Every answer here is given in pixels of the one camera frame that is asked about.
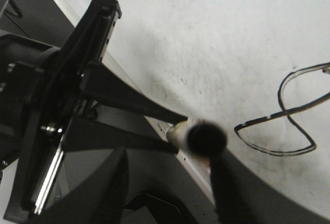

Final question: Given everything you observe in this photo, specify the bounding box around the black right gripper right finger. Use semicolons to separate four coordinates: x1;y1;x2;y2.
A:
210;156;259;223

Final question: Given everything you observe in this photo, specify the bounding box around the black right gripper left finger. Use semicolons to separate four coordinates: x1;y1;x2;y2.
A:
28;148;129;223

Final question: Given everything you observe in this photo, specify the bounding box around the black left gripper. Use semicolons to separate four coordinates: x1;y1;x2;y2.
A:
4;0;188;221

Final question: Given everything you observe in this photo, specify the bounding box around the white black whiteboard marker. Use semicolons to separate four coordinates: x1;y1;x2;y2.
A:
166;119;227;158

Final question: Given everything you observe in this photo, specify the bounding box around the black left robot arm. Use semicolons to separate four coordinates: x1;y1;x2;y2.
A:
1;0;186;223

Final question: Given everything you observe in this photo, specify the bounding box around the white whiteboard with aluminium frame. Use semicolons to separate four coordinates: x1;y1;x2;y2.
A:
54;0;329;220

